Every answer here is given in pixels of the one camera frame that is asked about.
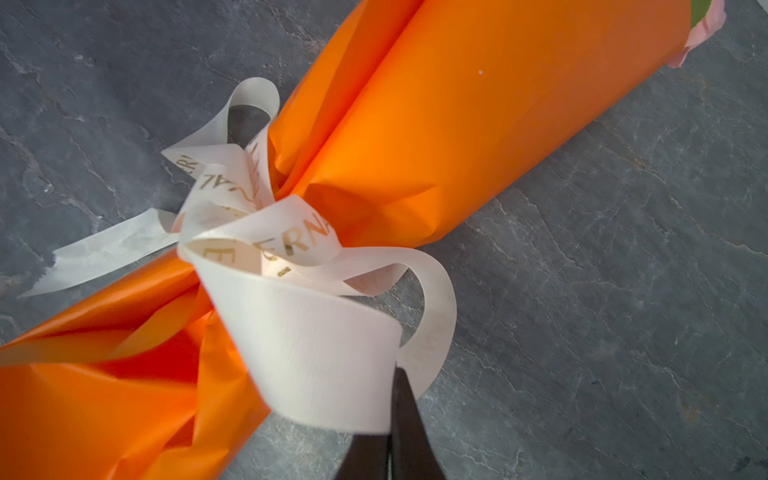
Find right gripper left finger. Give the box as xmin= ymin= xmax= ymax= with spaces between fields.
xmin=334 ymin=435 xmax=391 ymax=480

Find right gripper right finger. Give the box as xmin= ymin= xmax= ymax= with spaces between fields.
xmin=391 ymin=368 xmax=446 ymax=480

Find white ribbon strip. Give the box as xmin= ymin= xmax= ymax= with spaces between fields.
xmin=32 ymin=111 xmax=457 ymax=435

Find orange wrapping paper sheet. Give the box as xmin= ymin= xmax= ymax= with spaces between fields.
xmin=1 ymin=1 xmax=692 ymax=479

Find light pink rose fake flower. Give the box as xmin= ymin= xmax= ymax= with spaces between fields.
xmin=667 ymin=0 xmax=727 ymax=68

